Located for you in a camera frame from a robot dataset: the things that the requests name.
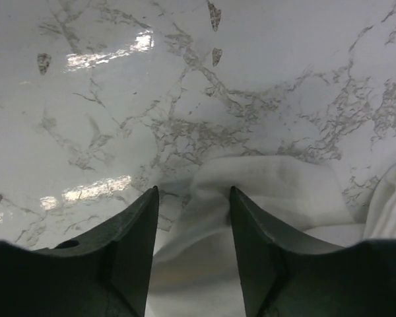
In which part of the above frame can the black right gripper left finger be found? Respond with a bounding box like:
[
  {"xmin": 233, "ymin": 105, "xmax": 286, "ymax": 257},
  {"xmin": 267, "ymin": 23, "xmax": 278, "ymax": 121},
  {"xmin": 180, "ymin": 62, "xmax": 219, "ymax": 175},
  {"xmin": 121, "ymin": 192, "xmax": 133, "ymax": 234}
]
[{"xmin": 0, "ymin": 188, "xmax": 159, "ymax": 316}]

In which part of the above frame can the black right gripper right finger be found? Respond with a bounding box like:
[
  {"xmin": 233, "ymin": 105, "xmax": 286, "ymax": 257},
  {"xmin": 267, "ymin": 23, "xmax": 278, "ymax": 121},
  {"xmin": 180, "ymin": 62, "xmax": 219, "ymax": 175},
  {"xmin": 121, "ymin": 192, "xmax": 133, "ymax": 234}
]
[{"xmin": 229, "ymin": 188, "xmax": 396, "ymax": 316}]

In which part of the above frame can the white t shirt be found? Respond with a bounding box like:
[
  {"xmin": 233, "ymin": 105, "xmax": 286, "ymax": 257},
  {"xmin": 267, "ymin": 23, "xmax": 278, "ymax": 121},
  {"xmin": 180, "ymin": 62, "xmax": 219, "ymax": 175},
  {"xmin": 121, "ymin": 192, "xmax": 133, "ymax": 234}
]
[{"xmin": 147, "ymin": 156, "xmax": 396, "ymax": 316}]

